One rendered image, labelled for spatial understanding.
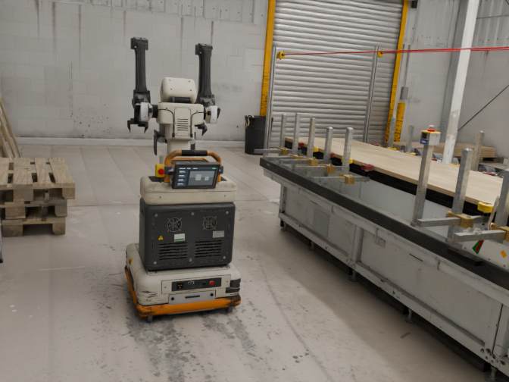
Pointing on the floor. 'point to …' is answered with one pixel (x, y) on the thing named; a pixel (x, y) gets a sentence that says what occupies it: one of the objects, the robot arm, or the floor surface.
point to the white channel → (460, 81)
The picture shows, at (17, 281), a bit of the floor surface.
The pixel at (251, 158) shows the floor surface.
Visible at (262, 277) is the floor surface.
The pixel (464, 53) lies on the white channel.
